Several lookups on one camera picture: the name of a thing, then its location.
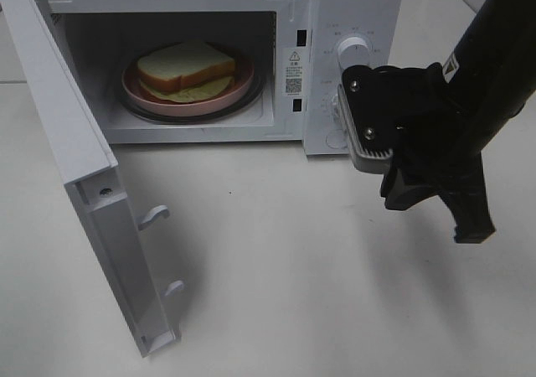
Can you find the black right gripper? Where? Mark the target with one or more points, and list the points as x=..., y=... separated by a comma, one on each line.
x=428, y=123

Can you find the round white door button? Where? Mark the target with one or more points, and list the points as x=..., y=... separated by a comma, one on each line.
x=336, y=139

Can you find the white timer knob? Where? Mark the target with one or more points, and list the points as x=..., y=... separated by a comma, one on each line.
x=335, y=107

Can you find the pink round plate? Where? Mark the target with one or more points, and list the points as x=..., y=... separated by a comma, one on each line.
x=208, y=89

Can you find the sandwich with lettuce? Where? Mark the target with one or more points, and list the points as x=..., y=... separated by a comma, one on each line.
x=183, y=65

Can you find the white microwave door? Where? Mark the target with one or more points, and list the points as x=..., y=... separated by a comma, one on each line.
x=90, y=172

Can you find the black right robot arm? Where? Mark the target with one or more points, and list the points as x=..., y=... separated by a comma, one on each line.
x=495, y=72

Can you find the upper white power knob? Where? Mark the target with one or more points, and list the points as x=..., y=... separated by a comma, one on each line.
x=352, y=51

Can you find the white microwave oven body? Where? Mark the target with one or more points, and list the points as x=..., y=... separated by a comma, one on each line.
x=293, y=44

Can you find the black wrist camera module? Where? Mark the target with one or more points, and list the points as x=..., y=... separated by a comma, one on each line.
x=367, y=119

